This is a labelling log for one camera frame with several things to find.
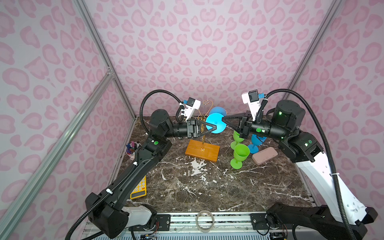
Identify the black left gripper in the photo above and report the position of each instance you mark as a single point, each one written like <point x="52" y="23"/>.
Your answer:
<point x="192" y="129"/>

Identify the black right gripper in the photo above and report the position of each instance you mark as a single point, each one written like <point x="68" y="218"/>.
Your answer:
<point x="245" y="126"/>

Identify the blue wine glass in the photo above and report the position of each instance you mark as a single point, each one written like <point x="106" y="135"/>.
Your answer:
<point x="215" y="118"/>
<point x="256" y="142"/>

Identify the green wine glass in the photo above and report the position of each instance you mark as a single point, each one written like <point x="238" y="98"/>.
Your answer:
<point x="241" y="153"/>
<point x="237" y="140"/>

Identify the gold wire rack wooden base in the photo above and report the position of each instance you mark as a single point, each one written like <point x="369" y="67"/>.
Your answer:
<point x="201" y="149"/>

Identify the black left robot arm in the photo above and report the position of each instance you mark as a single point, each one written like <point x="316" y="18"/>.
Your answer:
<point x="105" y="210"/>

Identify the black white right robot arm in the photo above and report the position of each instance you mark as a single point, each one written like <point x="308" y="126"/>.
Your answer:
<point x="343" y="217"/>

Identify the pink pencil case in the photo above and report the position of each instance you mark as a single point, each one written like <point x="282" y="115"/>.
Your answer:
<point x="264" y="155"/>

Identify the pink pen holder cup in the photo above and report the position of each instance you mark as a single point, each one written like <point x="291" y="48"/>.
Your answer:
<point x="131" y="148"/>

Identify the yellow calculator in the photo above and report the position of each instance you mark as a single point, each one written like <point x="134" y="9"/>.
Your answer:
<point x="140" y="190"/>

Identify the clear tape roll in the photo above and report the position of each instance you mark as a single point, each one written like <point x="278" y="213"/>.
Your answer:
<point x="205" y="221"/>

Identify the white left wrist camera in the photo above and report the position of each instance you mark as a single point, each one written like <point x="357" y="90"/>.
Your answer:
<point x="190" y="106"/>

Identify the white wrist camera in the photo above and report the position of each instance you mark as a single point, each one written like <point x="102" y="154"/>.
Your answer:
<point x="253" y="99"/>
<point x="190" y="106"/>

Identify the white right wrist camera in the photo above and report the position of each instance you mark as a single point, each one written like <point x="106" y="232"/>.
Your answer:
<point x="253" y="99"/>

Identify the aluminium front rail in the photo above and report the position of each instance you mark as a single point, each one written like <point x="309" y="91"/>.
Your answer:
<point x="228" y="226"/>

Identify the aluminium frame strut left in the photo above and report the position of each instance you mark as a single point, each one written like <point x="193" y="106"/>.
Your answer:
<point x="33" y="186"/>

